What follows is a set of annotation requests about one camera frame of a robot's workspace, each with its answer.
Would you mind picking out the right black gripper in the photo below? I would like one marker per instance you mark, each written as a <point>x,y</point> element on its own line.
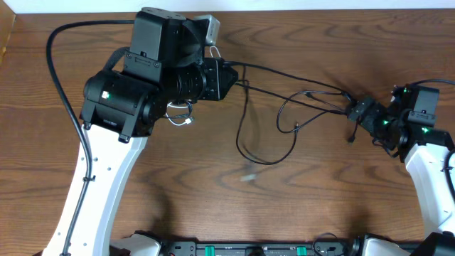
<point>367,121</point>

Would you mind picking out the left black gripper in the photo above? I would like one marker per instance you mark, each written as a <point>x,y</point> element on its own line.
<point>209,69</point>

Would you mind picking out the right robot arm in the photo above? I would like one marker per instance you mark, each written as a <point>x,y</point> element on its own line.
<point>405,130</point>

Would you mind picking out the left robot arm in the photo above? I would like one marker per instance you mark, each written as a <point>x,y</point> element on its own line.
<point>164,63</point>

